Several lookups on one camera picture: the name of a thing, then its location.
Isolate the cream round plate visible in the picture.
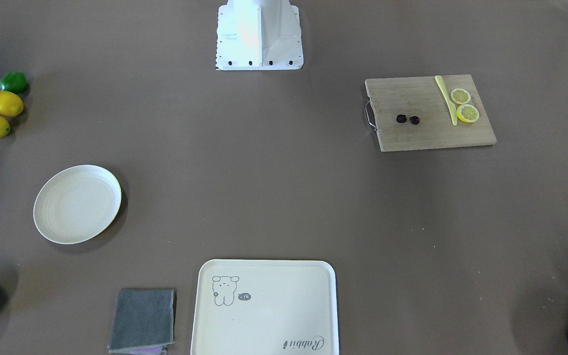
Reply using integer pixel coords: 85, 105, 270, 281
33, 165, 122, 245

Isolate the cream rabbit tray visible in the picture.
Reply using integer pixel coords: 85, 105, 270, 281
191, 259, 340, 355

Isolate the bamboo cutting board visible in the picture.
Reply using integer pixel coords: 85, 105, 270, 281
364, 74, 497, 151

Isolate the yellow plastic knife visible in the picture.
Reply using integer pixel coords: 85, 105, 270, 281
434, 75, 458, 126

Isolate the lemon slice near edge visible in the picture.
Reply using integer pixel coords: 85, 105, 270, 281
449, 88, 472, 106

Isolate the grey folded cloth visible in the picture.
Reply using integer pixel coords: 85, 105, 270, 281
107, 288, 175, 355

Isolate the green lime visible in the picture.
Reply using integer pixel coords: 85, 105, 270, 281
0, 71, 28, 94

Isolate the yellow lemon middle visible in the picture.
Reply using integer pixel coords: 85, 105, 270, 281
0, 90, 24, 117

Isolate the white pedestal column base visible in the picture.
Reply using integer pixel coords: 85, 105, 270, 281
215, 0, 304, 71

